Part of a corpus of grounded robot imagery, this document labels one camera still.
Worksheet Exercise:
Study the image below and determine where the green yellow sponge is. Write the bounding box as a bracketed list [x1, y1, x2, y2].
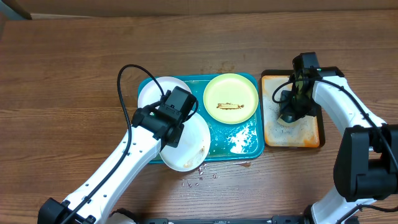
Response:
[277, 113, 300, 126]

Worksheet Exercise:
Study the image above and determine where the white plate front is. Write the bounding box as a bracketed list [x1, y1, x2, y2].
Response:
[160, 113, 211, 172]

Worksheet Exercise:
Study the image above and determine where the white plate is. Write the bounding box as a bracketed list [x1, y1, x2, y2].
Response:
[137, 77, 191, 108]
[160, 113, 211, 172]

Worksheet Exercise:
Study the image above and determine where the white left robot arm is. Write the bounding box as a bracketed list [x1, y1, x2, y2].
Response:
[37, 102, 189, 224]

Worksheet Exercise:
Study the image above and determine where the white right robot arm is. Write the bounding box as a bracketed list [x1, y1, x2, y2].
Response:
[278, 67, 397, 223]

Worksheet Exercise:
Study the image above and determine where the orange soapy tray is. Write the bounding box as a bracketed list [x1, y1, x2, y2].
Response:
[260, 70, 325, 148]

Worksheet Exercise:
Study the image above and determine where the teal plastic tray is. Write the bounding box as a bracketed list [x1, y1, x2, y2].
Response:
[158, 73, 265, 162]

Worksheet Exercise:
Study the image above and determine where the yellow-green plate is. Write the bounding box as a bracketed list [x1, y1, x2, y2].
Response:
[203, 73, 259, 124]

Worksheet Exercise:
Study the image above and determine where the cardboard back panel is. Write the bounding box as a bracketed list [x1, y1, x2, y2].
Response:
[18, 0, 397, 17]

